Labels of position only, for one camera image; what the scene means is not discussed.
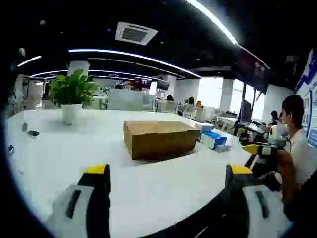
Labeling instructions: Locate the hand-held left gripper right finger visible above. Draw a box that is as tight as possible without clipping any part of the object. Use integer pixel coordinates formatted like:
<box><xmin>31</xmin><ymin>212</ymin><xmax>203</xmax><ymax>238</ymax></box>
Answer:
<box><xmin>224</xmin><ymin>163</ymin><xmax>294</xmax><ymax>238</ymax></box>

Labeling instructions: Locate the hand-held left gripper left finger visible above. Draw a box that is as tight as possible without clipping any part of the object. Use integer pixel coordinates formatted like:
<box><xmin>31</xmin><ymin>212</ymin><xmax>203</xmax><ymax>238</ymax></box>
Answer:
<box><xmin>46</xmin><ymin>163</ymin><xmax>111</xmax><ymax>238</ymax></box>

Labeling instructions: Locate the brown cardboard shoe box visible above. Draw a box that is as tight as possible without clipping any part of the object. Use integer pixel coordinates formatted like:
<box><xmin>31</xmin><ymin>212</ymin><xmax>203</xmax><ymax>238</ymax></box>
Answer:
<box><xmin>123</xmin><ymin>120</ymin><xmax>201</xmax><ymax>161</ymax></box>

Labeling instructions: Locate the white and blue carton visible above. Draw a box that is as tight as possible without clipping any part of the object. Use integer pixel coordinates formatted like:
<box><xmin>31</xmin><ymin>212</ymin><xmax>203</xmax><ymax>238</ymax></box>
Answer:
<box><xmin>194</xmin><ymin>121</ymin><xmax>215</xmax><ymax>134</ymax></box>

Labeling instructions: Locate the black hanging screen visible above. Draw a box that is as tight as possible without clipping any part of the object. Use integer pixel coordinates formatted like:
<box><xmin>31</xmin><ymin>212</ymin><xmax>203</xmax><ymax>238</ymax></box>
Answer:
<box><xmin>236</xmin><ymin>44</ymin><xmax>271</xmax><ymax>95</ymax></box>

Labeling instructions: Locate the black monitor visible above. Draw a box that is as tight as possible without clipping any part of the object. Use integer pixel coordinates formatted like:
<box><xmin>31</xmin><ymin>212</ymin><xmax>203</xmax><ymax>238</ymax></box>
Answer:
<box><xmin>157</xmin><ymin>80</ymin><xmax>171</xmax><ymax>91</ymax></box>

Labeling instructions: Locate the green plant in white pot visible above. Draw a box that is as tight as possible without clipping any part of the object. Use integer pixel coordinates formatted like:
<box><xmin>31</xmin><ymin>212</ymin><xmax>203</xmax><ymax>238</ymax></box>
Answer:
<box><xmin>48</xmin><ymin>69</ymin><xmax>100</xmax><ymax>126</ymax></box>

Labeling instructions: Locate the grey translucent desk partition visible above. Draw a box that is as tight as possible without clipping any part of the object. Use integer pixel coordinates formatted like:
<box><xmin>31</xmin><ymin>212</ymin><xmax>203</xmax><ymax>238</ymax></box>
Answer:
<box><xmin>107</xmin><ymin>88</ymin><xmax>144</xmax><ymax>111</ymax></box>

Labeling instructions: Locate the wide ceiling light strip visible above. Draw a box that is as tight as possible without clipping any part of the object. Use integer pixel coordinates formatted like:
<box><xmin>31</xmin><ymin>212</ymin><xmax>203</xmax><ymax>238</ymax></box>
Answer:
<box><xmin>184</xmin><ymin>0</ymin><xmax>239</xmax><ymax>46</ymax></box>

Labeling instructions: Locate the thin ceiling light strip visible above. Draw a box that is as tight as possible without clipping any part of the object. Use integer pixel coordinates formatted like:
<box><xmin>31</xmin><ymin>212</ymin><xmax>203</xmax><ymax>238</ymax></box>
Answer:
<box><xmin>67</xmin><ymin>48</ymin><xmax>203</xmax><ymax>79</ymax></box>

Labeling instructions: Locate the white ceiling air vent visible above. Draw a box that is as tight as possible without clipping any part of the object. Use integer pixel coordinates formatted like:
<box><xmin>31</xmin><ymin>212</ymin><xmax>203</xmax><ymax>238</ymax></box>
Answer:
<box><xmin>114</xmin><ymin>21</ymin><xmax>159</xmax><ymax>46</ymax></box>

